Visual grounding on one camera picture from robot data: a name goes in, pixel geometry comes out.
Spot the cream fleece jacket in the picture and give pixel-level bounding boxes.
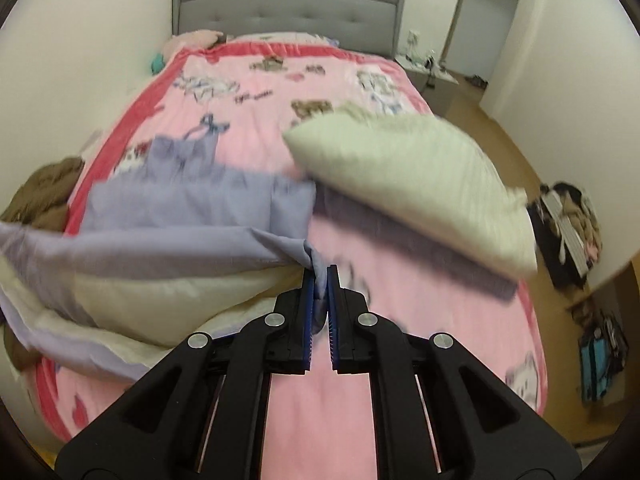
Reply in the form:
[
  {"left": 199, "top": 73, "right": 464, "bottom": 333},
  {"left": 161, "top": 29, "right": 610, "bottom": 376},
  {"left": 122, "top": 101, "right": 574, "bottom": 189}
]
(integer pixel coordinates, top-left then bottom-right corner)
[{"left": 282, "top": 102, "right": 538, "bottom": 301}]

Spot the white nightstand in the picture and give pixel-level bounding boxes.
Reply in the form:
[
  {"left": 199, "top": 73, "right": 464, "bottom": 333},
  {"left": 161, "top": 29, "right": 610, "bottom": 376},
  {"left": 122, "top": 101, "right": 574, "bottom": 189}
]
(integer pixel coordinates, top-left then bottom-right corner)
[{"left": 395, "top": 55, "right": 458, "bottom": 111}]

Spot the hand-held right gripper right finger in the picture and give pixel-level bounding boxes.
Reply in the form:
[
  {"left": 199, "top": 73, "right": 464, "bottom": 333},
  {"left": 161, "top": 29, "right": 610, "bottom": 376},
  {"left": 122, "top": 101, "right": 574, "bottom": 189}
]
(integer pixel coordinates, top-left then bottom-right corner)
[{"left": 326, "top": 264, "right": 583, "bottom": 480}]

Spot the pink printed blanket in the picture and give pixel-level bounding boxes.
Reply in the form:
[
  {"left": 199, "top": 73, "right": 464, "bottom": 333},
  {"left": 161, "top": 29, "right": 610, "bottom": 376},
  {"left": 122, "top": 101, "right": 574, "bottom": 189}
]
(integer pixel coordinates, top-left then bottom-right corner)
[{"left": 25, "top": 40, "right": 551, "bottom": 480}]

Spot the grey tufted headboard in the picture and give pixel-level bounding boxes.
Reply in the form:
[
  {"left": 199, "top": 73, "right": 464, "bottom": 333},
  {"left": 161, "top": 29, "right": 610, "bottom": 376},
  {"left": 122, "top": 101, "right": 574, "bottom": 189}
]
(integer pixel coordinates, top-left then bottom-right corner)
[{"left": 171, "top": 0, "right": 408, "bottom": 56}]

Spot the brown coat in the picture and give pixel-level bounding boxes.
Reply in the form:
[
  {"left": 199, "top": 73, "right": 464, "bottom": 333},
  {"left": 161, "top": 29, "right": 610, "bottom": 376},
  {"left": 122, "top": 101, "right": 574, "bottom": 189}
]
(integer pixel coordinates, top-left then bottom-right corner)
[{"left": 0, "top": 156, "right": 86, "bottom": 373}]

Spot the purple puffer jacket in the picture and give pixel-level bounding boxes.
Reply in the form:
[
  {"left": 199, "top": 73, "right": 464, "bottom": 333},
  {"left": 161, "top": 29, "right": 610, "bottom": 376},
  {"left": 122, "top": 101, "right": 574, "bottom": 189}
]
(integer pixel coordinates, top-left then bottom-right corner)
[{"left": 0, "top": 132, "right": 326, "bottom": 386}]

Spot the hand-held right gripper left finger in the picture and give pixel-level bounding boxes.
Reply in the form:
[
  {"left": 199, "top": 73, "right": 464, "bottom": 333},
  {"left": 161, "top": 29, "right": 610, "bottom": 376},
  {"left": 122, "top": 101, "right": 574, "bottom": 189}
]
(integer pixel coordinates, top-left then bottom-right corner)
[{"left": 54, "top": 262, "right": 328, "bottom": 480}]

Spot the blue bag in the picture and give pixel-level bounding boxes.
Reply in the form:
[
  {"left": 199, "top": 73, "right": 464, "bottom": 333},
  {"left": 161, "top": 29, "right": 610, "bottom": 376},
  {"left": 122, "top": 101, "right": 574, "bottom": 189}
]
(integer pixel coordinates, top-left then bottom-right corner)
[{"left": 577, "top": 310, "right": 629, "bottom": 403}]

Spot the floral pillow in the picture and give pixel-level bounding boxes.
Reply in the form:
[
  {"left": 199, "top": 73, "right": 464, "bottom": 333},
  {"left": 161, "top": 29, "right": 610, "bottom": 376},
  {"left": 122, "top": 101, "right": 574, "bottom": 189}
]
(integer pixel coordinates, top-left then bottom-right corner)
[{"left": 235, "top": 32, "right": 341, "bottom": 47}]

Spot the pink pillow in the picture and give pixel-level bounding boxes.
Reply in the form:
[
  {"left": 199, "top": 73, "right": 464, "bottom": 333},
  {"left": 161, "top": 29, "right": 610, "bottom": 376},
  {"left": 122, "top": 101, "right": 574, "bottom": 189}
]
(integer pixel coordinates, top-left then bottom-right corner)
[{"left": 162, "top": 29, "right": 226, "bottom": 53}]

